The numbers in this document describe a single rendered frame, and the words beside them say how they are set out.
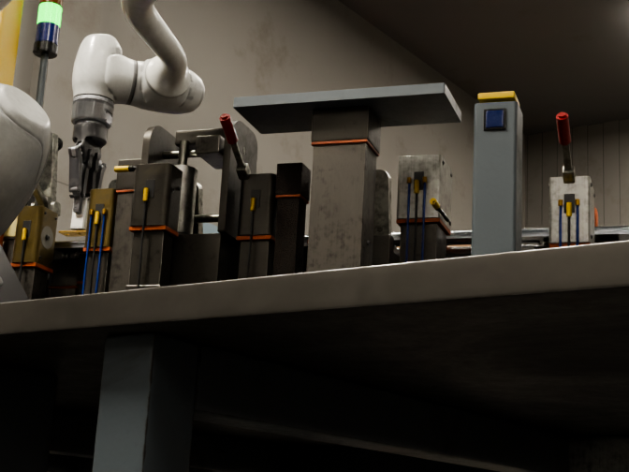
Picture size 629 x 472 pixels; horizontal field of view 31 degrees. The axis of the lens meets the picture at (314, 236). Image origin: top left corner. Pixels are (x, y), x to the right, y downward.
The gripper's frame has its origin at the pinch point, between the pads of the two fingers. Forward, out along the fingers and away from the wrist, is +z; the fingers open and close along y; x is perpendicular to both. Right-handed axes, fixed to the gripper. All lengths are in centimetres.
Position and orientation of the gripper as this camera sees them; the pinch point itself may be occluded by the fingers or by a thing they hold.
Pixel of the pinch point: (81, 214)
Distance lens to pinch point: 253.9
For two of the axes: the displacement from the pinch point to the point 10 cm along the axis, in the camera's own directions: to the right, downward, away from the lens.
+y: 3.1, 2.5, 9.2
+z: -0.5, 9.7, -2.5
